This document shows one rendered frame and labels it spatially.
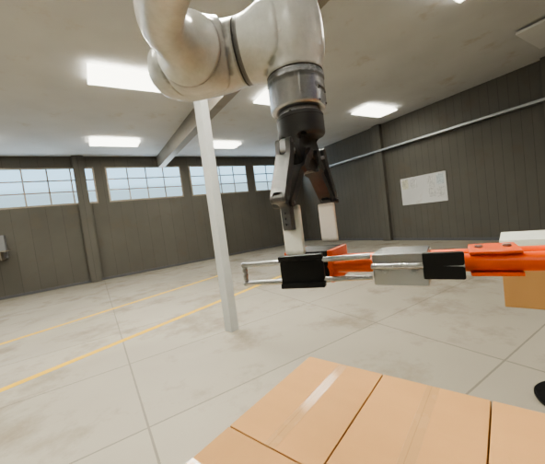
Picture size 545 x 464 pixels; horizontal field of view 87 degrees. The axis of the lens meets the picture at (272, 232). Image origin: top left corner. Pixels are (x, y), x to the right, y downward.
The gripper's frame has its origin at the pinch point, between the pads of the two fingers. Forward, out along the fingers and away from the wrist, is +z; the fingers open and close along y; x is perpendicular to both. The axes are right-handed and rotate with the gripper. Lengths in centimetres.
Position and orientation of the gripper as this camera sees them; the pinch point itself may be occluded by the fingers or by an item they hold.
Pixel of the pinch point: (314, 239)
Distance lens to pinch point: 47.9
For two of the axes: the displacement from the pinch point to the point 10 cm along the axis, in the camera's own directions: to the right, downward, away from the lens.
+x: -8.4, 0.8, 5.4
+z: 1.3, 9.9, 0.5
